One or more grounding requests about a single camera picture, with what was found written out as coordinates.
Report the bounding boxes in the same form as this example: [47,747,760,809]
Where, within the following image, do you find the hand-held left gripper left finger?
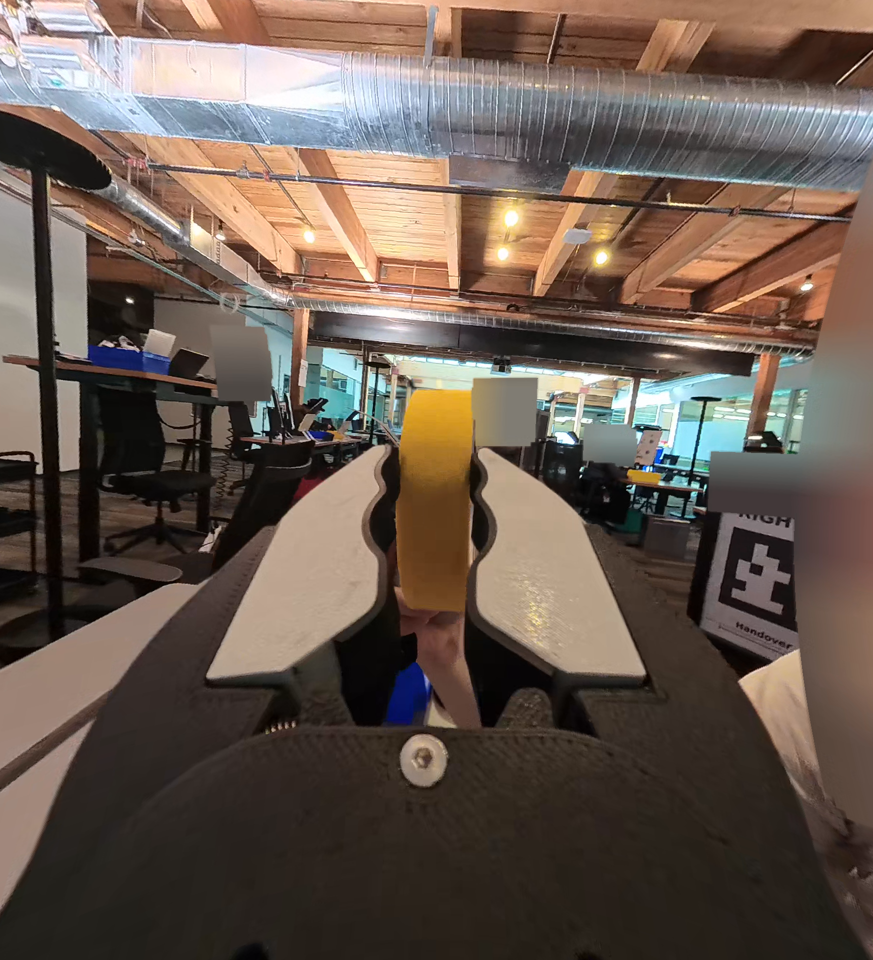
[205,444,397,687]

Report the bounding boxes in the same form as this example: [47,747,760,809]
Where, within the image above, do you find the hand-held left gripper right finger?
[466,447,648,687]

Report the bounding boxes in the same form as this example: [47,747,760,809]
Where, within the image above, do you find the yellow tape roll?
[395,388,477,612]

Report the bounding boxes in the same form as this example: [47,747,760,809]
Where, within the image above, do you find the blue plastic bin with tag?
[390,663,432,726]

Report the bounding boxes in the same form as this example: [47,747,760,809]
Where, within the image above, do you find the person's right forearm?
[399,607,483,729]

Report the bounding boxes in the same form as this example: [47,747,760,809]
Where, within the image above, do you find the wooden standing desk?
[3,352,222,562]

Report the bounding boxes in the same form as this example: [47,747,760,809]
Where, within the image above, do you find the grey desk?
[0,581,216,960]

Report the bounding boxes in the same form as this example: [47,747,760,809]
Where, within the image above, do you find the black chair with armrest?
[78,438,315,588]

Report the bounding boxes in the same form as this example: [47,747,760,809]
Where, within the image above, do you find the framed marker sign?
[687,510,801,663]

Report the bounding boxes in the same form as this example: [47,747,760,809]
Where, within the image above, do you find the black office chair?
[97,388,217,558]

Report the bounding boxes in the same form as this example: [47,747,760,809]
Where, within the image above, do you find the blue storage bin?
[87,343,172,375]

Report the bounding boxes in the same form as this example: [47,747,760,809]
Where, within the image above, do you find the black floor lamp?
[0,105,113,663]

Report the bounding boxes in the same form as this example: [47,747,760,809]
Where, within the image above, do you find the silver ventilation duct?
[0,33,873,193]

